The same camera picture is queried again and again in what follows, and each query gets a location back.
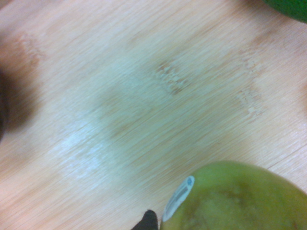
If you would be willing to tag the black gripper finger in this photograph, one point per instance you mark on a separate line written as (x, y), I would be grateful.
(148, 220)

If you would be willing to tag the green apple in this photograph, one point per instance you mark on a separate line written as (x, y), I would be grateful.
(239, 201)

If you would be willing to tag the black round fruit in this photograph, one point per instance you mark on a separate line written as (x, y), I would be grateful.
(2, 107)

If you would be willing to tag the dark green lime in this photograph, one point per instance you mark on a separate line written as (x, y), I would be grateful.
(290, 7)

